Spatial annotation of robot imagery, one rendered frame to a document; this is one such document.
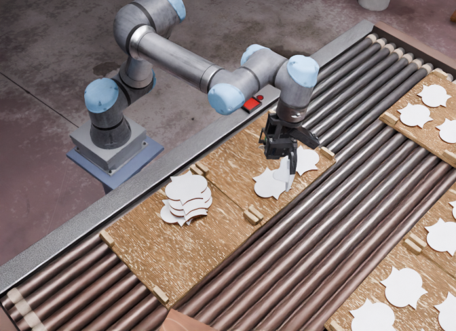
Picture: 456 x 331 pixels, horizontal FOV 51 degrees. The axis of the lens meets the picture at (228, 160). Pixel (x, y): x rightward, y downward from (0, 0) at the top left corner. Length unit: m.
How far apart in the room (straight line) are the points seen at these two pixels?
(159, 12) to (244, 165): 0.67
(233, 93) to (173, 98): 2.26
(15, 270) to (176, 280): 0.51
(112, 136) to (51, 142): 1.48
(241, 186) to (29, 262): 0.74
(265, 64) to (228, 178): 0.65
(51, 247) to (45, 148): 1.58
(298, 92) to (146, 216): 0.74
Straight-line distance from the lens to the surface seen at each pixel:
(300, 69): 1.13
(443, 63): 2.39
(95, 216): 1.71
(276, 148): 1.24
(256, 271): 1.56
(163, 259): 1.56
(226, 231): 1.60
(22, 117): 3.45
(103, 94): 1.68
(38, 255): 1.68
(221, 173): 1.74
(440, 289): 1.66
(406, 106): 2.11
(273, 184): 1.71
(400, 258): 1.67
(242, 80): 1.13
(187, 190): 1.62
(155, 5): 1.39
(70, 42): 3.95
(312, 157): 1.81
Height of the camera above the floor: 2.32
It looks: 51 degrees down
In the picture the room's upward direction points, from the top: 2 degrees clockwise
